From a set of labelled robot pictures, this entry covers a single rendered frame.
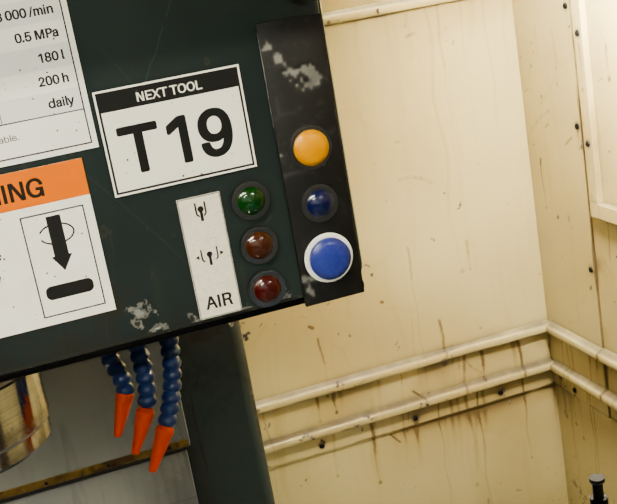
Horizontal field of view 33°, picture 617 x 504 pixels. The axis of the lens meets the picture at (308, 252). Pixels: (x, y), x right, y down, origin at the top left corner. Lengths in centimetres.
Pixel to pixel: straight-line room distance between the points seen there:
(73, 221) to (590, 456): 154
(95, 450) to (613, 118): 93
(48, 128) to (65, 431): 78
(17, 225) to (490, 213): 137
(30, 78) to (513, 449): 161
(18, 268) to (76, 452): 75
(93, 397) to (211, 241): 72
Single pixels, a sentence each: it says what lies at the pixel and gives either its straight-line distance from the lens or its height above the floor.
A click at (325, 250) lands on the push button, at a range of 73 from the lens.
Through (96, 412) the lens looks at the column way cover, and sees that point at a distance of 141.
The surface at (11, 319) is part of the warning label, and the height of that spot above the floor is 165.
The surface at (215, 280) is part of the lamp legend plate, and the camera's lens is 72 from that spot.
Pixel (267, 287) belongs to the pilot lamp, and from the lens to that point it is 72.
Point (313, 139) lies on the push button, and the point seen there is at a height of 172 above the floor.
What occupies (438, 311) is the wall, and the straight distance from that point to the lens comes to 196.
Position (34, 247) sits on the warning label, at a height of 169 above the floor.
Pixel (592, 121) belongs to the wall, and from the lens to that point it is 175.
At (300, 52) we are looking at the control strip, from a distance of 71.
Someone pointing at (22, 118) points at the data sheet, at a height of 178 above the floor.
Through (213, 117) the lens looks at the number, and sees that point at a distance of 70.
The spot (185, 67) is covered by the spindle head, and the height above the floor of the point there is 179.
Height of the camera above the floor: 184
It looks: 16 degrees down
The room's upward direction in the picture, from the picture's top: 10 degrees counter-clockwise
